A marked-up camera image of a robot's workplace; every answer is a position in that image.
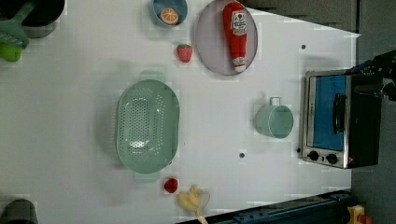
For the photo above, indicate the blue bowl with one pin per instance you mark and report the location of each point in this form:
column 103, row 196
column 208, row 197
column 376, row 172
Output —
column 155, row 8

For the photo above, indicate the green plastic strainer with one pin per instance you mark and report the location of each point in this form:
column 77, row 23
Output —
column 147, row 126

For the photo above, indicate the green enamel mug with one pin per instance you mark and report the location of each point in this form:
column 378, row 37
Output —
column 274, row 120

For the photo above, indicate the black toaster oven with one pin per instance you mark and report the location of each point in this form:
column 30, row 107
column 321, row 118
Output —
column 342, row 118

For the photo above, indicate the blue metal frame rail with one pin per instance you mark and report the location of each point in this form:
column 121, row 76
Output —
column 327, row 208

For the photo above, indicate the yellow red emergency button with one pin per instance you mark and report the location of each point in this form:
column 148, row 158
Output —
column 357, row 215

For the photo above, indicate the red plush strawberry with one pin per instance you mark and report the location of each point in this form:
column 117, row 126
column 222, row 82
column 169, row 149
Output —
column 184, row 52

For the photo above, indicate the yellow plush banana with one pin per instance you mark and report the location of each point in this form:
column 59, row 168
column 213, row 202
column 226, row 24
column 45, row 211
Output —
column 194, row 200

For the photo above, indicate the grey round plate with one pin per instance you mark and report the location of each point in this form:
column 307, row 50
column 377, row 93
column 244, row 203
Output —
column 211, row 42

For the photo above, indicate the small red tomato toy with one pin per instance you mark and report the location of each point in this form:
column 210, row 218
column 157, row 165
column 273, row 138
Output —
column 170, row 185

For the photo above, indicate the dark grey cylinder cup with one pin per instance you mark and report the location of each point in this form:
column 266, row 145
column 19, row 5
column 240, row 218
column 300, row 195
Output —
column 19, row 212

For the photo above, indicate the orange slice toy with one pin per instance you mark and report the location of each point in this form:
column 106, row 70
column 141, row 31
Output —
column 169, row 16

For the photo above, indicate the green spatula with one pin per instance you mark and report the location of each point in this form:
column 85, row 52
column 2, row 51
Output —
column 13, row 38

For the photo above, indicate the red plush ketchup bottle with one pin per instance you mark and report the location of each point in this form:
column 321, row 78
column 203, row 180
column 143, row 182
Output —
column 235, row 26

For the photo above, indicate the black cylinder container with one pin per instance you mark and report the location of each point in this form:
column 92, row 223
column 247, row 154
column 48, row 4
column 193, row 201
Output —
column 41, row 22

